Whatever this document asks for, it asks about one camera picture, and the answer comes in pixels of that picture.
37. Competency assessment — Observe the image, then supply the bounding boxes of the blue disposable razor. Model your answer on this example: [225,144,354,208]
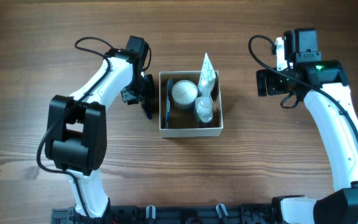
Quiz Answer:
[144,98,152,119]

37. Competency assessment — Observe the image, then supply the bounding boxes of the blue white toothbrush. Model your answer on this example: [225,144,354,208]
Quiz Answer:
[165,79,173,129]

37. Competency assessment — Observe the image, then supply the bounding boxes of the cotton swab tub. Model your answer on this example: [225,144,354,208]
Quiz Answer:
[172,80,198,110]

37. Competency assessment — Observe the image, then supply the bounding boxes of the white bamboo print tube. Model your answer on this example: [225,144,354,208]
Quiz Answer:
[198,53,216,95]

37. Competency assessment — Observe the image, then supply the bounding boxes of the clear bottle with cap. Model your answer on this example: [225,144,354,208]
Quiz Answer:
[195,89,213,128]

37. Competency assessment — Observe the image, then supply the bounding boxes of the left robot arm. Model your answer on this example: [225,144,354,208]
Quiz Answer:
[36,35,155,223]

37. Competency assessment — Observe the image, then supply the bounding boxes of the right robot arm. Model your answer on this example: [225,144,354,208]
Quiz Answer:
[256,28,358,223]

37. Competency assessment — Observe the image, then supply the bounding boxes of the white cardboard box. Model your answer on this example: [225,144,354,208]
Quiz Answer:
[158,71,224,138]

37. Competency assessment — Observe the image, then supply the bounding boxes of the black right camera cable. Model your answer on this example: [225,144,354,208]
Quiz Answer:
[248,34,358,224]

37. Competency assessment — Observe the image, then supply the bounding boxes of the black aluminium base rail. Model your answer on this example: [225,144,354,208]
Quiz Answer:
[50,203,276,224]

